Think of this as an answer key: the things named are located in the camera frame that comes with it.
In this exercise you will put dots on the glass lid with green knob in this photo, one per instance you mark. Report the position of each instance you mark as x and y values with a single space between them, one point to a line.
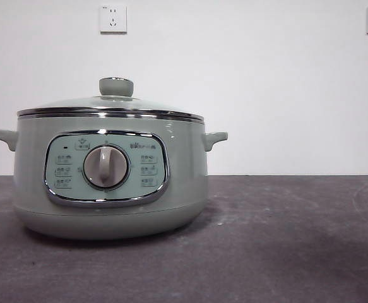
116 86

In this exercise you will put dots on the pale green electric pot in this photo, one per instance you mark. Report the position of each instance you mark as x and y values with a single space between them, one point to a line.
108 221

